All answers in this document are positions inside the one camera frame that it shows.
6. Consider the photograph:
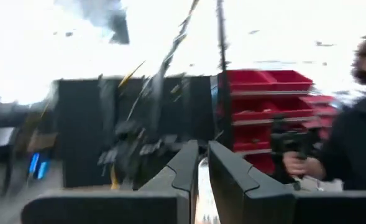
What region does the red bin rack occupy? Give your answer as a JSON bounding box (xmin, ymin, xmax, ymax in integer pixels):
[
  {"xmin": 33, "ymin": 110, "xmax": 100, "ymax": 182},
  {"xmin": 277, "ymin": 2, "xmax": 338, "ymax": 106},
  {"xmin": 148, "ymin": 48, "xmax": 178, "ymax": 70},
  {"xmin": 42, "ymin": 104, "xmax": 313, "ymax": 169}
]
[{"xmin": 216, "ymin": 68, "xmax": 341, "ymax": 175}]

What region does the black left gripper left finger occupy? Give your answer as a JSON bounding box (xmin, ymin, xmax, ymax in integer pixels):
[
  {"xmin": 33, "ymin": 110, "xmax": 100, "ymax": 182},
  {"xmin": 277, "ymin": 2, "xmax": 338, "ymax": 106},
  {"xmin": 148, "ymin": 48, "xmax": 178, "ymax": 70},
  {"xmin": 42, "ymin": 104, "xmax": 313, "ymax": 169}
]
[{"xmin": 21, "ymin": 140, "xmax": 199, "ymax": 224}]

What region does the black partition curtain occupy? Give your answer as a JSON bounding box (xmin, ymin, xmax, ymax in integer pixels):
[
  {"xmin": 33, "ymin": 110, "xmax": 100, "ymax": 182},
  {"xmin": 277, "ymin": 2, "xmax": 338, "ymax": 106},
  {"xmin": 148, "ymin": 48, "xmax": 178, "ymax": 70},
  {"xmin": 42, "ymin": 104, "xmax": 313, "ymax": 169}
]
[{"xmin": 57, "ymin": 74, "xmax": 219, "ymax": 189}]

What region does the blue object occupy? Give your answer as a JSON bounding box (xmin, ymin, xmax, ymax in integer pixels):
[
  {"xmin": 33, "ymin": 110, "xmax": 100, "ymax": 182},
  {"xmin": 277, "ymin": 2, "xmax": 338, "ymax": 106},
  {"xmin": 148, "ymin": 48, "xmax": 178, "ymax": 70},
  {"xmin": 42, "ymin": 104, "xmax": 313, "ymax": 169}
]
[{"xmin": 29, "ymin": 151, "xmax": 50, "ymax": 180}]

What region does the brown cardboard box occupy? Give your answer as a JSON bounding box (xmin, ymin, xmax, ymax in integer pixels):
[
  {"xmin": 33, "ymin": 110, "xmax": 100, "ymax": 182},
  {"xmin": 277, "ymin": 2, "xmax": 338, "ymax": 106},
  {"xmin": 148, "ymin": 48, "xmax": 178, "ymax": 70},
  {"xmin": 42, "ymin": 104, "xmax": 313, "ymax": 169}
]
[{"xmin": 26, "ymin": 132, "xmax": 58, "ymax": 153}]

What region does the black handheld device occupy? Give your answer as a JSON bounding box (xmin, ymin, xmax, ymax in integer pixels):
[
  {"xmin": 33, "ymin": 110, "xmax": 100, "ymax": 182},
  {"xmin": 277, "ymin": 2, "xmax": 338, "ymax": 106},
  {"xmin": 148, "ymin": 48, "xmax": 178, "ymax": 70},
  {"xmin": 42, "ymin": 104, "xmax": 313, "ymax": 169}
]
[{"xmin": 269, "ymin": 115, "xmax": 322, "ymax": 191}]

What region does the black vertical pole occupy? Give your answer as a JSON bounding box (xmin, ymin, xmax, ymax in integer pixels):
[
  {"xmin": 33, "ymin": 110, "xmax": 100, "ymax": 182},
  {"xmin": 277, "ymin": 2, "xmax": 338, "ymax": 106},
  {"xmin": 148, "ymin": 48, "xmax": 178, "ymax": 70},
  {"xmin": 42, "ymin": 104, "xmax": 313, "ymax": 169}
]
[{"xmin": 216, "ymin": 0, "xmax": 233, "ymax": 150}]

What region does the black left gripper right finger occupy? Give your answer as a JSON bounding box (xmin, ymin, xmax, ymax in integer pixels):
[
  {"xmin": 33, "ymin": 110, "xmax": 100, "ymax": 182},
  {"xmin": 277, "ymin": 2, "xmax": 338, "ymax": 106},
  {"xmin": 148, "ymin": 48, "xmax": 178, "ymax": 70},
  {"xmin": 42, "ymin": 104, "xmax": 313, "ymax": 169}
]
[{"xmin": 208, "ymin": 141, "xmax": 366, "ymax": 224}]

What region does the person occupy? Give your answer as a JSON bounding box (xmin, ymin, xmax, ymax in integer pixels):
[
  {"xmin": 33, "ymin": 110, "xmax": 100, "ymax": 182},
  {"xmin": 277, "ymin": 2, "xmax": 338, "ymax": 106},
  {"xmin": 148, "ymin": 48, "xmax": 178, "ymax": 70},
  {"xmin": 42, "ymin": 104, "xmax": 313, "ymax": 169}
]
[{"xmin": 283, "ymin": 23, "xmax": 366, "ymax": 191}]

